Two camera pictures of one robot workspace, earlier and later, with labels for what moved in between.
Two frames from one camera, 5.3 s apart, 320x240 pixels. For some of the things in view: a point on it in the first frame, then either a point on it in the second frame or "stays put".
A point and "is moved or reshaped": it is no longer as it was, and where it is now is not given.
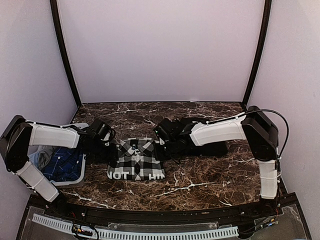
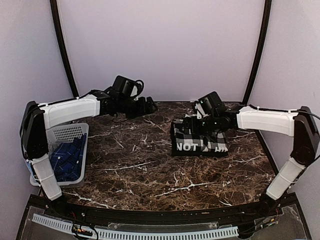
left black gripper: [112, 157] → [143, 110]
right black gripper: [175, 155] → [186, 122]
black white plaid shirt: [136, 159] is moved or reshaped
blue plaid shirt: [64, 164] stays put
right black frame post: [266, 20] stays put
